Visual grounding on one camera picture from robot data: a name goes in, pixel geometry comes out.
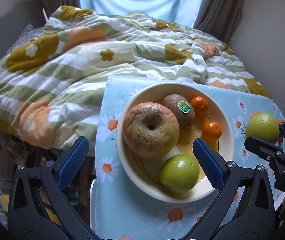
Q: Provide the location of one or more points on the large orange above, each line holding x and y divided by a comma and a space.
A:
255, 115

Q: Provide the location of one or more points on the brown kiwi with green sticker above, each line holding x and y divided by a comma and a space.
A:
173, 105

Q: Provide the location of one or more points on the grey bed headboard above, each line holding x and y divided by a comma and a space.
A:
7, 30

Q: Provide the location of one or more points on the green striped flower blanket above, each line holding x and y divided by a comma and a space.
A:
70, 75

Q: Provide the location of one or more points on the wrinkled brown apple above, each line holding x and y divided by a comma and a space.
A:
142, 140

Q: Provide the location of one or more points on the white bowl with duck print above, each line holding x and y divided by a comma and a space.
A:
137, 175

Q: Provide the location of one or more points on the blue daisy print tablecloth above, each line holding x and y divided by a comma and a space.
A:
122, 210

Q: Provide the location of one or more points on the grey patterned bed sheet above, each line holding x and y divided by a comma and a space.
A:
25, 37

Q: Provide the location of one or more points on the small mandarin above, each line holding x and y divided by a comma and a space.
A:
199, 105

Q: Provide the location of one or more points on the small green apple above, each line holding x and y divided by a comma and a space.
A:
262, 127

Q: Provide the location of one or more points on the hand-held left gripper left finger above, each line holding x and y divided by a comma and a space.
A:
73, 163

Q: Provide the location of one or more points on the red cherry tomato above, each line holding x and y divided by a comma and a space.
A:
280, 140

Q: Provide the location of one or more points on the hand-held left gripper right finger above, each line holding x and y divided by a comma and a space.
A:
207, 165

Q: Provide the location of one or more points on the medium orange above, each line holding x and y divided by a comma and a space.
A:
212, 130

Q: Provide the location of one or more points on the large green apple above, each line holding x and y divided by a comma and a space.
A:
178, 175

